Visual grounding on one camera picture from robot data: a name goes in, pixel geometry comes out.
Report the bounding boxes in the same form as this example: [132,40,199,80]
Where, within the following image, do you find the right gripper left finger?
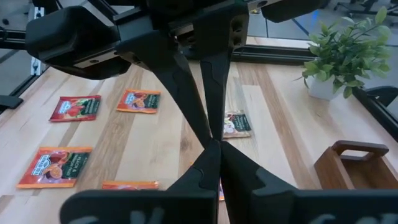
[58,139,221,224]

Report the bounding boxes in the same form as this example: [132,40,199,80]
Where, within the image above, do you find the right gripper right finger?
[220,141,398,224]

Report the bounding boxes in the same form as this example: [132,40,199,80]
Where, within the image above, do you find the green plant in white pot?
[294,6,393,101]

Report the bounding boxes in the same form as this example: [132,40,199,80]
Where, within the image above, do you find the wooden tea organizer box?
[313,139,398,191]

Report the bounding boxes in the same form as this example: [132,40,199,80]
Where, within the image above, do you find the black office chair base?
[334,0,398,18]

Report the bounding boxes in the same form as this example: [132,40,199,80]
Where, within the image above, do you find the black flat plate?
[0,95,24,110]

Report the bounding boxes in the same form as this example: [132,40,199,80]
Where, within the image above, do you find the red strawberry tea packet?
[49,95,102,123]

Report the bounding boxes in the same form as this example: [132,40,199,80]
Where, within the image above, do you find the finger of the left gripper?
[174,2,249,141]
[116,30,215,147]

